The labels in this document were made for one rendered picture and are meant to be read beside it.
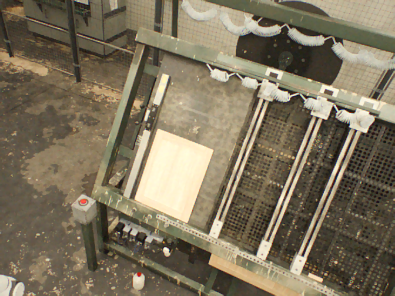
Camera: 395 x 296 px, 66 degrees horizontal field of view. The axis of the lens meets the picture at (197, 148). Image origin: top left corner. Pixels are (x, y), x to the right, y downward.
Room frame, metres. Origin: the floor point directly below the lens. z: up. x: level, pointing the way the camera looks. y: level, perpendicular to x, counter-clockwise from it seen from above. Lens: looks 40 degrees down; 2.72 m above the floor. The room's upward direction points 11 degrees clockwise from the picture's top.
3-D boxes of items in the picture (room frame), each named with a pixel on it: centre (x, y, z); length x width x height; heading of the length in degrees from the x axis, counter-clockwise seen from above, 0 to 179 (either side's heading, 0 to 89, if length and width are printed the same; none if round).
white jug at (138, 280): (1.25, 0.28, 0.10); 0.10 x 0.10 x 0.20
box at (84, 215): (1.31, 0.72, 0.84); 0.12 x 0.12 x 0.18; 75
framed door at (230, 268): (1.32, -0.73, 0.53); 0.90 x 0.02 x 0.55; 75
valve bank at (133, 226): (1.26, 0.27, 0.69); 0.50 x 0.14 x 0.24; 75
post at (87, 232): (1.31, 0.72, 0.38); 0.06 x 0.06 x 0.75; 75
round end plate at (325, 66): (2.29, -0.53, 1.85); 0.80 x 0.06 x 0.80; 75
